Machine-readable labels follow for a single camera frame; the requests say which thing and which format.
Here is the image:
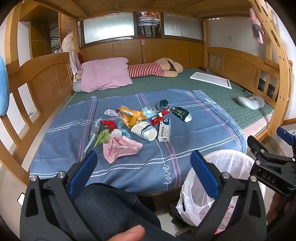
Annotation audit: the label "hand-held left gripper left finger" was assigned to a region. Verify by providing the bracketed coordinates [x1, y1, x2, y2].
[20, 150, 99, 241]

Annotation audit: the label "blue plaid blanket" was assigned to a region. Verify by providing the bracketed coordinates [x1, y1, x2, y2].
[30, 89, 248, 194]

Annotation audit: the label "person's leg in jeans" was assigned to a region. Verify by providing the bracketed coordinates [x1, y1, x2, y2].
[74, 183, 162, 241]

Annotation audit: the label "person's left hand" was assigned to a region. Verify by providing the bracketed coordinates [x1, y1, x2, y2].
[109, 225, 146, 241]

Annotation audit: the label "blue cushion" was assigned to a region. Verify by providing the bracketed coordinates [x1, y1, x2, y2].
[0, 56, 11, 116]

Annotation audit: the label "curved wooden ladder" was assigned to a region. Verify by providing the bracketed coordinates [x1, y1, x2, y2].
[250, 0, 292, 142]

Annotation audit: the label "white board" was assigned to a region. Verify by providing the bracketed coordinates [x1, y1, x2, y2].
[190, 71, 232, 89]

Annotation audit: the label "wooden shelf unit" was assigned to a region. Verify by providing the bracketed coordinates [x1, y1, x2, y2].
[20, 5, 62, 58]

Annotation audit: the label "white hanging cloths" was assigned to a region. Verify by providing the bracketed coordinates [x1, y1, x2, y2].
[69, 51, 81, 82]

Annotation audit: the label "yellow snack bag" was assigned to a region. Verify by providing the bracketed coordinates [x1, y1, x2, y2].
[120, 105, 147, 129]

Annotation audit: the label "light blue cloth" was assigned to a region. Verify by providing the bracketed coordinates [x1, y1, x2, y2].
[117, 120, 136, 139]

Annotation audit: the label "wooden wall cabinets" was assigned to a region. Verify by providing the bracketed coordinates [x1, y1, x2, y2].
[80, 37, 205, 70]

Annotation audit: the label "green mattress mat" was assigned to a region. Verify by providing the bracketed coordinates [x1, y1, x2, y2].
[65, 67, 277, 130]

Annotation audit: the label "pink pillow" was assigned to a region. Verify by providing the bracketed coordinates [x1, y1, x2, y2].
[80, 57, 133, 93]

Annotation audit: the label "green white packet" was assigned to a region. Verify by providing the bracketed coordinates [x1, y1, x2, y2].
[170, 107, 192, 122]

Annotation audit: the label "pink hanging cloth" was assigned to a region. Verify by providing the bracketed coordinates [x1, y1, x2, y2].
[249, 7, 266, 44]

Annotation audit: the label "white bag lined trash bin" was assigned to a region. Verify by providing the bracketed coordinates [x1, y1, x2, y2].
[177, 149, 262, 234]

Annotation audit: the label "frosted glass window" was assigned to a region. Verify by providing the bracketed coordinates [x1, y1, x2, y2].
[83, 11, 135, 44]
[163, 13, 203, 40]

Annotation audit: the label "green paper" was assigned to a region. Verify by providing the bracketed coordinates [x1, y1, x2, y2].
[94, 129, 110, 147]

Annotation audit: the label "pink plastic bag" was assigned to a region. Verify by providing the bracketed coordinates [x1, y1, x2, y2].
[102, 136, 143, 164]

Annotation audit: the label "stack of bags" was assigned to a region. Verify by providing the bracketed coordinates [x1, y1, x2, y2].
[136, 11, 161, 39]

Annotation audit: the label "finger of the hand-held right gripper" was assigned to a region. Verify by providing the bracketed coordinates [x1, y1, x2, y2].
[276, 126, 296, 149]
[247, 135, 276, 163]

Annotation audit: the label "striped plush doll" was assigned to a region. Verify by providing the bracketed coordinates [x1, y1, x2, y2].
[128, 57, 184, 79]

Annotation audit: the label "clear plastic wrapper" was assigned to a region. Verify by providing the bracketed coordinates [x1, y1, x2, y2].
[84, 118, 102, 153]

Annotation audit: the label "white blue medicine box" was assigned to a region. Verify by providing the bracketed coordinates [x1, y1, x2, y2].
[158, 118, 171, 142]

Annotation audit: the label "blue face mask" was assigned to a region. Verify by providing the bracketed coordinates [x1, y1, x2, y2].
[141, 107, 160, 120]

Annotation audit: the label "person's right hand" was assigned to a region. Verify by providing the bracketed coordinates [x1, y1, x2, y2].
[267, 192, 290, 223]

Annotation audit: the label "wooden bunk bed frame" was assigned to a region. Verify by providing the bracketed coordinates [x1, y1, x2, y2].
[0, 0, 296, 186]

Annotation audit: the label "white bear-shaped device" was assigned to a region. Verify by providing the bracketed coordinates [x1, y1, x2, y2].
[236, 95, 265, 110]

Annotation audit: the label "white blue paper cup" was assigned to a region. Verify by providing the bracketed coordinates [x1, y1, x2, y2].
[131, 121, 158, 141]

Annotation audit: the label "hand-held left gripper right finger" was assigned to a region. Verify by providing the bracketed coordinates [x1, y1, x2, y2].
[186, 150, 268, 241]

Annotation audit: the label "black floor object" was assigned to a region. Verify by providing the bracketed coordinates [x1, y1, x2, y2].
[170, 202, 192, 230]

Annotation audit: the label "red cigarette pack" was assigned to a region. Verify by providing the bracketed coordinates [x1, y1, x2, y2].
[151, 108, 172, 127]

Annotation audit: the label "red snack wrapper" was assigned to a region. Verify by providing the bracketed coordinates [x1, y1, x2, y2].
[101, 120, 117, 130]

